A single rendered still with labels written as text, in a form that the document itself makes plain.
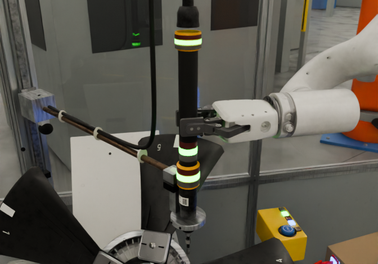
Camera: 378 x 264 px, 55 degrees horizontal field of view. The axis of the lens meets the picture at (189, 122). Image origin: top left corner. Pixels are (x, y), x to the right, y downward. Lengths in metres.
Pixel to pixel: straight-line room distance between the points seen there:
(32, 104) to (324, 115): 0.78
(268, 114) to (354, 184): 1.29
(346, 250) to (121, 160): 0.75
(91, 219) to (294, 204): 1.02
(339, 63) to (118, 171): 0.66
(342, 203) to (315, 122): 1.25
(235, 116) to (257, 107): 0.05
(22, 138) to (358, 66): 0.98
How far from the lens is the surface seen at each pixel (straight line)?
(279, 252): 0.96
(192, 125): 0.62
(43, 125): 1.16
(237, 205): 1.67
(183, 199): 0.71
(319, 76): 0.80
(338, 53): 0.77
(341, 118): 0.72
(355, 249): 1.33
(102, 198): 1.08
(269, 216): 1.26
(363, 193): 1.96
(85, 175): 1.09
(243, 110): 0.64
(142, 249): 0.87
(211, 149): 0.84
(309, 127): 0.69
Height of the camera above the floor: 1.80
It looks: 22 degrees down
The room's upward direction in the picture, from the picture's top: straight up
